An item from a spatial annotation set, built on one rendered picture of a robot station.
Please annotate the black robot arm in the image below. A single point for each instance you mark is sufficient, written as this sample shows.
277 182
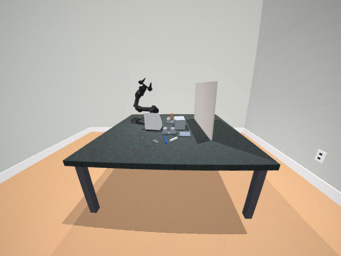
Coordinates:
139 93

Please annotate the white flat panel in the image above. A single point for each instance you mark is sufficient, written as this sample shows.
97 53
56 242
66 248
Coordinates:
204 110

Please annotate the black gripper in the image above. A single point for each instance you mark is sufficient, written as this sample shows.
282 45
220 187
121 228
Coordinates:
144 86

